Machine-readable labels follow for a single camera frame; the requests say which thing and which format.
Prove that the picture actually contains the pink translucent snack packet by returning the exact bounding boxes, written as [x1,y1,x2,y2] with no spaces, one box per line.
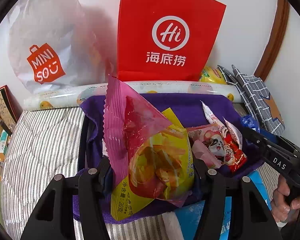
[102,74,193,208]

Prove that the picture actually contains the yellow fries picture snack packet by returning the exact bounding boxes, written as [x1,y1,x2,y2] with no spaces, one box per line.
[111,107,196,222]

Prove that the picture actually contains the panda print snack packet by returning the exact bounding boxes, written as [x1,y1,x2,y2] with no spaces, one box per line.
[187,124,248,169]

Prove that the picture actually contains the wooden door frame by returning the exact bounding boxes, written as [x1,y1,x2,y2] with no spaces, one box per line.
[254,0,290,82]

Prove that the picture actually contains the blue snack packet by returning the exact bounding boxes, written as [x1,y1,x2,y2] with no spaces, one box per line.
[239,114,261,133]

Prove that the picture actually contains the brown patterned gift box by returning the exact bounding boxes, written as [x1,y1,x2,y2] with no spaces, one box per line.
[0,85,20,132]

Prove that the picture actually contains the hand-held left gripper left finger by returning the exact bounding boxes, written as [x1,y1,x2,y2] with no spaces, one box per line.
[20,156,113,240]

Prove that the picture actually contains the purple towel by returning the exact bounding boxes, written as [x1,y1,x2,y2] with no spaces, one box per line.
[72,92,267,224]

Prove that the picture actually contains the striped quilted mattress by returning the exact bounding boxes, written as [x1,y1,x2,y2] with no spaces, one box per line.
[0,104,275,240]

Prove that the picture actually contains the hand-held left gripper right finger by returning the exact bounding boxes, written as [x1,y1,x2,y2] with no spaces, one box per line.
[194,159,283,240]

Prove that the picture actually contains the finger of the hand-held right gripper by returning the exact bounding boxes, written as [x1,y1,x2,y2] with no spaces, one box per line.
[261,131,300,163]
[242,126,300,188]

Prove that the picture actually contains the red paper bag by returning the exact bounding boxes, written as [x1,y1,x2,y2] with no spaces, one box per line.
[116,0,227,82]

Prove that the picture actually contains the white snack packet red logo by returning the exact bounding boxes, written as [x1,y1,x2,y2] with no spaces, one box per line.
[223,117,243,147]

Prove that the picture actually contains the white plastic shopping bag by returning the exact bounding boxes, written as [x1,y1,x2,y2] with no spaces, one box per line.
[7,0,120,95]

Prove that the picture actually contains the large yellow snack bag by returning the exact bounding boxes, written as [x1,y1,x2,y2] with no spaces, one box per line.
[198,66,227,85]

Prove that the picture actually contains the blue tissue pack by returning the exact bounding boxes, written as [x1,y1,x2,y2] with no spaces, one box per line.
[174,169,274,240]

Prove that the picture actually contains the grey checkered cloth bag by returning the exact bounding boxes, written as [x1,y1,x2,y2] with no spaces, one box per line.
[217,64,286,135]

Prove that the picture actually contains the teal white box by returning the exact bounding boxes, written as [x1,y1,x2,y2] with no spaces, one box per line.
[0,129,12,155]

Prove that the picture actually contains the person's right hand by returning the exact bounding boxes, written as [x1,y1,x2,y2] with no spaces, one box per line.
[272,174,300,230]

